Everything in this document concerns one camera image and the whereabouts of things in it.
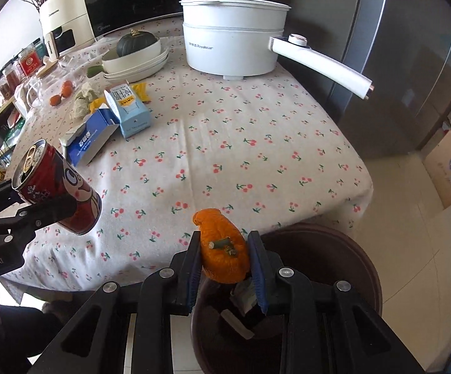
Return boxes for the red soda can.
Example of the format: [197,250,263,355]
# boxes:
[12,139,102,236]

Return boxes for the blue white paper box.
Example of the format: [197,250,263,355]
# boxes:
[59,108,119,167]

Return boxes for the printed paper wad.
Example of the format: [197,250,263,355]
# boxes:
[69,82,103,122]

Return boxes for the light blue milk carton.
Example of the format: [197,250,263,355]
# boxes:
[103,83,151,138]

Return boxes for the yellow wrapper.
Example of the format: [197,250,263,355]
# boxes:
[131,82,151,103]

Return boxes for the dark brown trash bin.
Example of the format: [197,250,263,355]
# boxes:
[192,223,392,373]

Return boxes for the orange kumquat fruits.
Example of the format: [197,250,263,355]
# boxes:
[49,80,74,106]

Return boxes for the cherry print tablecloth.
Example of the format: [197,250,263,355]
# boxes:
[1,18,373,292]

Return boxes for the green cucumber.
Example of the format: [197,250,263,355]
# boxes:
[86,65,103,79]

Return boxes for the red tin can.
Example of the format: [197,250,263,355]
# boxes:
[18,48,42,76]

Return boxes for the white stacked dishes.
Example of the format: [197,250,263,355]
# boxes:
[101,40,169,82]

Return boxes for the green kabocha squash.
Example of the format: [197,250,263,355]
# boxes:
[116,30,159,57]

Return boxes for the cream air fryer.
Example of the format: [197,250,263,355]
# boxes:
[39,0,95,59]

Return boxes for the white electric cooking pot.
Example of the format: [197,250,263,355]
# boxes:
[180,0,373,99]

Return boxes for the grey refrigerator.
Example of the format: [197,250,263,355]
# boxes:
[273,0,451,159]

